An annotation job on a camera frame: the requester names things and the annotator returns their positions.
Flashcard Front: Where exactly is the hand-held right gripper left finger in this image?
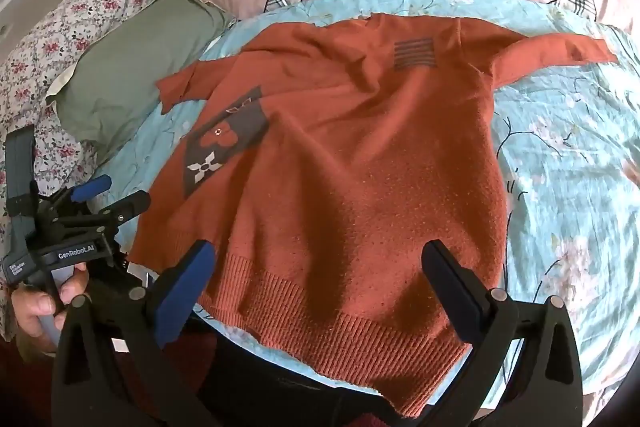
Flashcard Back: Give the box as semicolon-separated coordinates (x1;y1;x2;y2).
51;239;217;427

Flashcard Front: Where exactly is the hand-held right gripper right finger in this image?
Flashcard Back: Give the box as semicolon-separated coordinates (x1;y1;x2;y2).
415;239;584;427

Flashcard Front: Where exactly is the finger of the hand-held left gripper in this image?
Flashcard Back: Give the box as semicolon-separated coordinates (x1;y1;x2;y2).
50;175;113;208
87;190;152;230

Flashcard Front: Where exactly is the orange knitted sweater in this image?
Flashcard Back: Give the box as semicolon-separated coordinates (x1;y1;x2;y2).
127;13;619;419

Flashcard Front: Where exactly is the person's left hand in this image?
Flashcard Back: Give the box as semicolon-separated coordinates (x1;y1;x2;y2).
11;266;92;354

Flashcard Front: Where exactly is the green pillow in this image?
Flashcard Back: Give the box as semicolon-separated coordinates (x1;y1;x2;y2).
46;0;237;168

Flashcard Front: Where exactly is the light blue floral bedsheet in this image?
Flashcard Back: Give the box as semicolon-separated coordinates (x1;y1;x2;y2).
90;0;640;408

